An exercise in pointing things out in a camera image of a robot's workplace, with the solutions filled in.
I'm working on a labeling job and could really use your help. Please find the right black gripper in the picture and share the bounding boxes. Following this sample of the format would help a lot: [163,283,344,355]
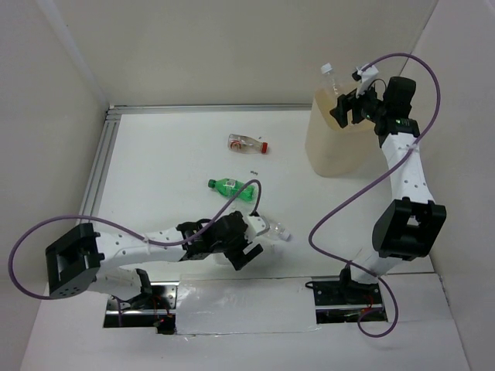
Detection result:
[329,79,388,128]

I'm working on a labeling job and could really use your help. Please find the beige plastic bin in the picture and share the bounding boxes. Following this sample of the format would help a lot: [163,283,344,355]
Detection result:
[305,86,377,178]

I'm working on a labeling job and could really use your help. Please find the green plastic bottle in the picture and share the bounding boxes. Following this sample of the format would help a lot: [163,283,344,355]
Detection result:
[207,179,256,203]

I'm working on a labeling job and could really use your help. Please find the small red-capped clear bottle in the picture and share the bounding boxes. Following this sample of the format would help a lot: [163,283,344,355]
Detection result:
[227,134,268,155]

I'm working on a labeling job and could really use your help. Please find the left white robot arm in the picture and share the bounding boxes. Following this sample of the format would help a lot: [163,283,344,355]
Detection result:
[46,211,269,308]

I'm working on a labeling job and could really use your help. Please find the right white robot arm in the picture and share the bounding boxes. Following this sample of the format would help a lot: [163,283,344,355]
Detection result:
[330,77,446,303]

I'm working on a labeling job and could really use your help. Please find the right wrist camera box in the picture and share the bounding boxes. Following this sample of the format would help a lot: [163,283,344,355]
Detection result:
[352,63,379,97]

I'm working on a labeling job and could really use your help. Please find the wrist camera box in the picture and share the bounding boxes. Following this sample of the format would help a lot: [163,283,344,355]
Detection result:
[244,216,270,240]
[352,63,379,97]

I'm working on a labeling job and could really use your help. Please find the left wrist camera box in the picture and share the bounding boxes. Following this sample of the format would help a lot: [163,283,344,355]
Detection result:
[244,216,270,240]

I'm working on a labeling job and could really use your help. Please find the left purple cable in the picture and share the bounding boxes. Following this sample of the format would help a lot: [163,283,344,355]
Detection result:
[8,180,263,328]

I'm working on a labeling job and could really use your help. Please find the purple cable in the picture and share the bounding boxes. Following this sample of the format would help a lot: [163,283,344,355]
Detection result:
[309,53,442,338]
[8,180,263,328]

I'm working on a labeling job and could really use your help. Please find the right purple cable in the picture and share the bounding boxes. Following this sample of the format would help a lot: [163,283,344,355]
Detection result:
[309,53,442,338]

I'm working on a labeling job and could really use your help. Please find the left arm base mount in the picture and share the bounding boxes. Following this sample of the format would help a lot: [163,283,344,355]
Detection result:
[103,268,178,335]

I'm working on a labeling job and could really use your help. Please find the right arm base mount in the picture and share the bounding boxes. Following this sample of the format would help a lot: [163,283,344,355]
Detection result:
[305,278,387,325]

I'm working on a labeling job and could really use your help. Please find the aluminium frame rail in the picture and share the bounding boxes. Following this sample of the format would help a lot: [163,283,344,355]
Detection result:
[60,103,314,279]

